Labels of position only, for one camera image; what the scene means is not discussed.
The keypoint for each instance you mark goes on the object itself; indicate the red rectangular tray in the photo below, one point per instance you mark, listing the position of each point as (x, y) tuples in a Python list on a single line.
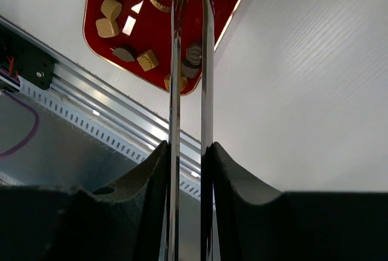
[(151, 31)]

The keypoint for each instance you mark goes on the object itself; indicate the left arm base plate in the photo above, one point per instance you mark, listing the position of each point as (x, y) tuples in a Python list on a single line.
[(21, 59)]

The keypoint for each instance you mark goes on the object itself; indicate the silver metal tongs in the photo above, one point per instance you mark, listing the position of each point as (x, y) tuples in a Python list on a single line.
[(208, 48)]

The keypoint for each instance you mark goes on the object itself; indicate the aluminium mounting rail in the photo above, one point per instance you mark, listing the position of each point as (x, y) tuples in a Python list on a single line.
[(94, 106)]

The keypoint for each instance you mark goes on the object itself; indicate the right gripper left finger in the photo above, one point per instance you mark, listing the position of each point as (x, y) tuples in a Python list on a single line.
[(119, 221)]

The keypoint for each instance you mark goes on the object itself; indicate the tan square chocolate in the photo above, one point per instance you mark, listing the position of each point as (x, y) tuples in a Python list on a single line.
[(106, 28)]

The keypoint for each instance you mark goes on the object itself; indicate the tan ridged round chocolate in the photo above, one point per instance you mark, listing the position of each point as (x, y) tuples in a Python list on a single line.
[(183, 83)]

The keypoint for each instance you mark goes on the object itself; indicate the dark ribbed round chocolate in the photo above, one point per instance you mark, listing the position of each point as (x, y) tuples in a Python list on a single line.
[(194, 53)]

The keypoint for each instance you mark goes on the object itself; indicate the dark leaf chocolate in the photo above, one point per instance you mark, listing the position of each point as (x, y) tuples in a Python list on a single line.
[(124, 54)]

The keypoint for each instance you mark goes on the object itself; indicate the brown cube chocolate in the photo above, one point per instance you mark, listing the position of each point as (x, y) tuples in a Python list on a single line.
[(189, 70)]

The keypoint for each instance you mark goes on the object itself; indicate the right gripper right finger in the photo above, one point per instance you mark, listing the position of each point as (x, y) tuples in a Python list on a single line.
[(255, 221)]

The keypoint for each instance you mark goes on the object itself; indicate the caramel cube chocolate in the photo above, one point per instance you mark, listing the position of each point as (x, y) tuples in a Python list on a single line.
[(148, 60)]

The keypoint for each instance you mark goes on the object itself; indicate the small tan ribbed chocolate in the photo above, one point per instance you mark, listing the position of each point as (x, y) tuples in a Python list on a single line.
[(111, 9)]

